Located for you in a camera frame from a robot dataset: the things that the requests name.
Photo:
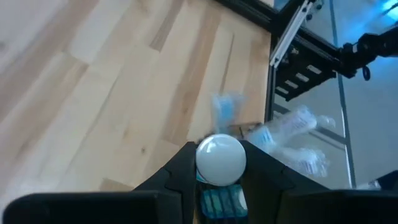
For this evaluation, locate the teal toothpaste tube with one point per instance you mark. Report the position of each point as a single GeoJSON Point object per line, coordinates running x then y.
{"type": "Point", "coordinates": [220, 160]}

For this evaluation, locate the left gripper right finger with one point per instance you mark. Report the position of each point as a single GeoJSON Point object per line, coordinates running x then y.
{"type": "Point", "coordinates": [311, 205]}

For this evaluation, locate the grey table leg frame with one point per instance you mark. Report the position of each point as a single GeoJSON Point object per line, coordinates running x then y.
{"type": "Point", "coordinates": [343, 124]}

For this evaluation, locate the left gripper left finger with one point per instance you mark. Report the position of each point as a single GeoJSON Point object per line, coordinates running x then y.
{"type": "Point", "coordinates": [140, 205]}

